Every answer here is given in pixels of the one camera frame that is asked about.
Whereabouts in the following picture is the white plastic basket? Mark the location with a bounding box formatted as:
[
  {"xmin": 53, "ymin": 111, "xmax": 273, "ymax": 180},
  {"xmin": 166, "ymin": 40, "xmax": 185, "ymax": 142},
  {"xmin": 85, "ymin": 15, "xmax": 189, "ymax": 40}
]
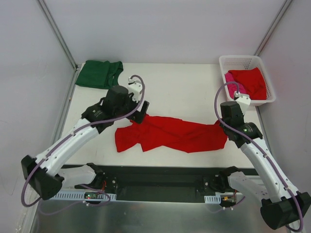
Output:
[{"xmin": 219, "ymin": 55, "xmax": 276, "ymax": 106}]

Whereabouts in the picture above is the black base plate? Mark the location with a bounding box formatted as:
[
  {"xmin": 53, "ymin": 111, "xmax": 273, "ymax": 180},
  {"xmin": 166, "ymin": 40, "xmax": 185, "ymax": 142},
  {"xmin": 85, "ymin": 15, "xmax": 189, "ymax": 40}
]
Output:
[{"xmin": 75, "ymin": 165, "xmax": 260, "ymax": 201}]

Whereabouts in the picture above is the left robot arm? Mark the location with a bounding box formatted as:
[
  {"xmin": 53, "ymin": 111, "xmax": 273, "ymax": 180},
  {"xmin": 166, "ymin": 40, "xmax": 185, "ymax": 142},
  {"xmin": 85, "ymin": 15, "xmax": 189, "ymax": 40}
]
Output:
[{"xmin": 21, "ymin": 82, "xmax": 149, "ymax": 200}]

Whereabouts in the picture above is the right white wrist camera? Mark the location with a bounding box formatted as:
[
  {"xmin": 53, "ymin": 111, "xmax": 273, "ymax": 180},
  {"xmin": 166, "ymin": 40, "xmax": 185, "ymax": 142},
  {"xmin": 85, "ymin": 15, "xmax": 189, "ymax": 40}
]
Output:
[{"xmin": 234, "ymin": 91, "xmax": 251, "ymax": 115}]

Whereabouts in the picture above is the folded green t shirt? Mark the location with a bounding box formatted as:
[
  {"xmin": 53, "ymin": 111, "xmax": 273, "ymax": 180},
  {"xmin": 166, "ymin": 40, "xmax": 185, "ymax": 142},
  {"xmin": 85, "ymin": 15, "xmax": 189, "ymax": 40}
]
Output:
[{"xmin": 75, "ymin": 60, "xmax": 123, "ymax": 90}]

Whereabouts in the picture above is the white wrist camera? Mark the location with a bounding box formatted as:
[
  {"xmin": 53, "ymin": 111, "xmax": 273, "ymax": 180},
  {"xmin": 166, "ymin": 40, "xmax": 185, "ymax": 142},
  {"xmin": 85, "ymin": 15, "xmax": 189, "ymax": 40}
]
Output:
[
  {"xmin": 234, "ymin": 91, "xmax": 251, "ymax": 115},
  {"xmin": 128, "ymin": 78, "xmax": 142, "ymax": 103}
]

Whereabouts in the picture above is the red t shirt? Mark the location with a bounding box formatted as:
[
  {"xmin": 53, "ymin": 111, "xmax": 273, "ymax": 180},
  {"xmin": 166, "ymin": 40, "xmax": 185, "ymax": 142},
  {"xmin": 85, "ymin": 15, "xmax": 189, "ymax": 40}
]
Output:
[
  {"xmin": 115, "ymin": 115, "xmax": 227, "ymax": 153},
  {"xmin": 228, "ymin": 68, "xmax": 267, "ymax": 100}
]

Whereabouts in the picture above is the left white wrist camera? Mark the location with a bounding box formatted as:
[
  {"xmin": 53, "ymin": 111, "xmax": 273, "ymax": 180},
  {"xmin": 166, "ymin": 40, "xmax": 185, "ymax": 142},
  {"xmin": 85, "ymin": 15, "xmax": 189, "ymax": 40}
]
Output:
[{"xmin": 128, "ymin": 78, "xmax": 142, "ymax": 103}]

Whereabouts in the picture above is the red t shirt in basket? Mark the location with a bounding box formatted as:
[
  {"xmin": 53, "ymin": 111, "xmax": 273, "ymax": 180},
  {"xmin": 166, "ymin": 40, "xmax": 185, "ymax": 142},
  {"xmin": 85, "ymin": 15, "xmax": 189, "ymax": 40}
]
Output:
[{"xmin": 228, "ymin": 68, "xmax": 267, "ymax": 100}]

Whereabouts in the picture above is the white cable duct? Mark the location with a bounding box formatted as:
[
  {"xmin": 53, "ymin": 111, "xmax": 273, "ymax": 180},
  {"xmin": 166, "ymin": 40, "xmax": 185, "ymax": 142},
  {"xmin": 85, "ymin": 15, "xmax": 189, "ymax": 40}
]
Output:
[
  {"xmin": 204, "ymin": 195, "xmax": 222, "ymax": 204},
  {"xmin": 51, "ymin": 191, "xmax": 117, "ymax": 201}
]

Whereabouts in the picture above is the aluminium frame post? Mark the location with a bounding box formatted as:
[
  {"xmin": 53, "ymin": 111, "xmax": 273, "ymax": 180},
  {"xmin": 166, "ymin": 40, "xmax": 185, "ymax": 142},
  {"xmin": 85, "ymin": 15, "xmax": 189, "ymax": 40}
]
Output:
[
  {"xmin": 36, "ymin": 0, "xmax": 78, "ymax": 71},
  {"xmin": 254, "ymin": 0, "xmax": 294, "ymax": 56}
]

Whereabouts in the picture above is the right aluminium frame post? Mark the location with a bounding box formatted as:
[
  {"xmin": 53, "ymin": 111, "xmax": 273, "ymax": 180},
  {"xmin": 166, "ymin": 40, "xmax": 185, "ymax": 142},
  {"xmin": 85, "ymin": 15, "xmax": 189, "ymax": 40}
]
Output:
[{"xmin": 254, "ymin": 0, "xmax": 294, "ymax": 56}]

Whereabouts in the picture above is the right white cable duct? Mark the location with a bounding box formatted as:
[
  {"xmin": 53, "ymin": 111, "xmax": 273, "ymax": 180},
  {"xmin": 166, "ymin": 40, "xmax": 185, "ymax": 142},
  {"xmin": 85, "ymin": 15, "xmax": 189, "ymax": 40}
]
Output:
[{"xmin": 204, "ymin": 195, "xmax": 222, "ymax": 204}]

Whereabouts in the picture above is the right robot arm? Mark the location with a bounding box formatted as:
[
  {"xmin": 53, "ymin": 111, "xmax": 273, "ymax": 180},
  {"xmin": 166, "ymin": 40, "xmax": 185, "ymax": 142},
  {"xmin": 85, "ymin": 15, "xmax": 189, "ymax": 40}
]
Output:
[{"xmin": 209, "ymin": 101, "xmax": 311, "ymax": 233}]

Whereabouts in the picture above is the left white cable duct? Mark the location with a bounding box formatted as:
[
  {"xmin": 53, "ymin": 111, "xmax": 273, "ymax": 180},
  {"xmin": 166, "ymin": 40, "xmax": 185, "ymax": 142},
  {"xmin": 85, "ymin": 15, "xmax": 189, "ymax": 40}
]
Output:
[{"xmin": 51, "ymin": 191, "xmax": 117, "ymax": 201}]

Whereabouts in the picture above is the left aluminium frame post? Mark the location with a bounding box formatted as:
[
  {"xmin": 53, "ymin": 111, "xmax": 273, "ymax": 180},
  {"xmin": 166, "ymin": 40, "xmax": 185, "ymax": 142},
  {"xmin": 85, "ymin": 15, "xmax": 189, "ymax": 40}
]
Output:
[{"xmin": 36, "ymin": 0, "xmax": 78, "ymax": 71}]

